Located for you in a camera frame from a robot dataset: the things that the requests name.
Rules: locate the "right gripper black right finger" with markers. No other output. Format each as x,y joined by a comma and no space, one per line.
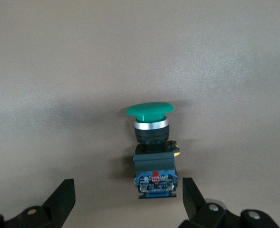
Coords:
196,213

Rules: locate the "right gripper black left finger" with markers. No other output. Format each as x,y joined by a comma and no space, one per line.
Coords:
56,209

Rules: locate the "green mushroom push button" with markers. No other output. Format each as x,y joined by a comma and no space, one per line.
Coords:
154,164

